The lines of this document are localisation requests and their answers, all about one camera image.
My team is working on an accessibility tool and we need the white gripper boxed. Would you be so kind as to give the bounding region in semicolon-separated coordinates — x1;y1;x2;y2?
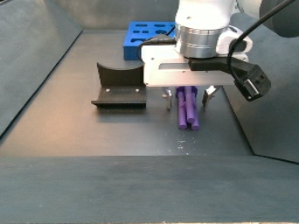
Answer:
141;26;241;109

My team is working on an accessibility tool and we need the purple three-prong object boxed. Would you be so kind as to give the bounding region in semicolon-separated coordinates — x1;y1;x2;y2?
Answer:
176;86;200;130

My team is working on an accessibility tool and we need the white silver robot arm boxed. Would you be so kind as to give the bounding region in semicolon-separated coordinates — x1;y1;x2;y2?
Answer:
139;0;252;88

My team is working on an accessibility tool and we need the black curved fixture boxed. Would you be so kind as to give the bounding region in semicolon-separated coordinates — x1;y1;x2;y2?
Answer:
91;64;145;109

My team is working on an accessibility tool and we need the blue foam shape-hole block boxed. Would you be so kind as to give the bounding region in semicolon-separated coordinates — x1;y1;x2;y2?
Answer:
123;21;175;60

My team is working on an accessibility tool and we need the black camera cable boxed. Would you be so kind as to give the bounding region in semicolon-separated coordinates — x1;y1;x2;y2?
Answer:
227;0;299;86

